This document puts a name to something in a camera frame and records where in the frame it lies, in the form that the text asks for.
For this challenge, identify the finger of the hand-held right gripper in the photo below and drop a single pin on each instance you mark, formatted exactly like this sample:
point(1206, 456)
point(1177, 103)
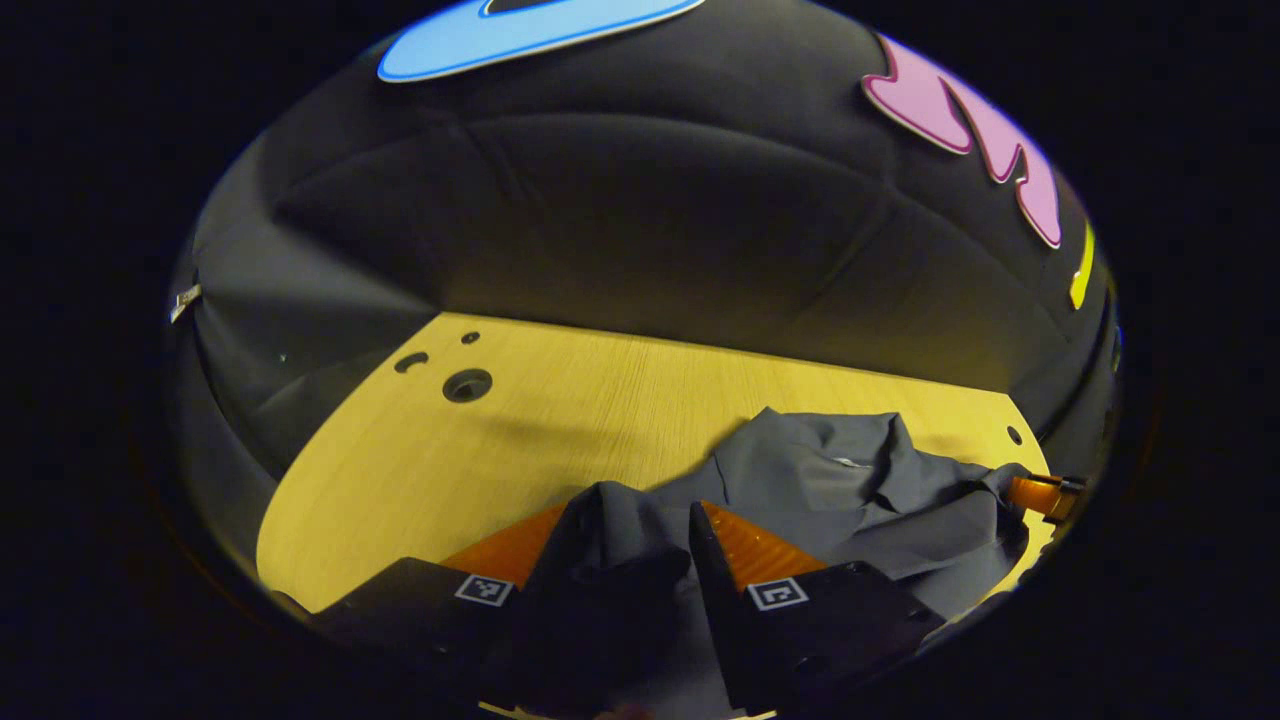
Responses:
point(1040, 495)

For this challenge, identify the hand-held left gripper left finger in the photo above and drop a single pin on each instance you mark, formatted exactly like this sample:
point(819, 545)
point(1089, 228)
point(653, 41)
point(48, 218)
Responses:
point(420, 610)

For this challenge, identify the grey polo shirt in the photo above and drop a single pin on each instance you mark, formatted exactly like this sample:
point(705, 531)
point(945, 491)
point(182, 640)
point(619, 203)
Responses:
point(850, 500)

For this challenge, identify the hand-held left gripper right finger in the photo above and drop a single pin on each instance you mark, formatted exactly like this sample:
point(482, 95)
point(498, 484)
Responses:
point(715, 600)

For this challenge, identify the black backdrop cloth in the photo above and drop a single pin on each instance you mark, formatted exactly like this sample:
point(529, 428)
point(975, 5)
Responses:
point(650, 200)

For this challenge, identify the silver backdrop clip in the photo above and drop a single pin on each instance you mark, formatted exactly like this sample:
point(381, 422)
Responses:
point(185, 300)

